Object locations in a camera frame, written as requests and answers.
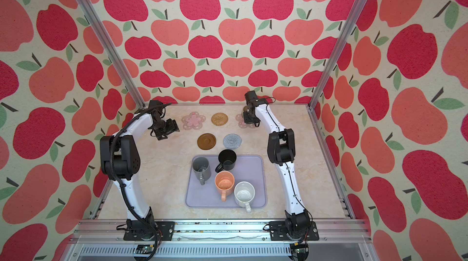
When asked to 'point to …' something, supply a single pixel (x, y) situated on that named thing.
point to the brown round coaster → (206, 141)
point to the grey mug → (202, 169)
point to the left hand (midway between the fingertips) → (177, 132)
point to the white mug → (244, 194)
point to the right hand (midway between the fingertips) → (254, 119)
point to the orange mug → (224, 183)
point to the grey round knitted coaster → (232, 141)
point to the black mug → (227, 158)
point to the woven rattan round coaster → (219, 119)
